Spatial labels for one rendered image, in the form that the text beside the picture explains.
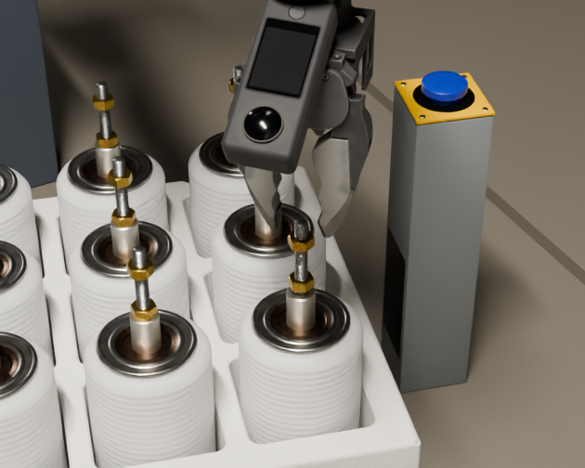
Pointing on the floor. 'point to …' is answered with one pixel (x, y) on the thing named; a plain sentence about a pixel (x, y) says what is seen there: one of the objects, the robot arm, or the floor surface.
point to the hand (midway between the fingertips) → (298, 222)
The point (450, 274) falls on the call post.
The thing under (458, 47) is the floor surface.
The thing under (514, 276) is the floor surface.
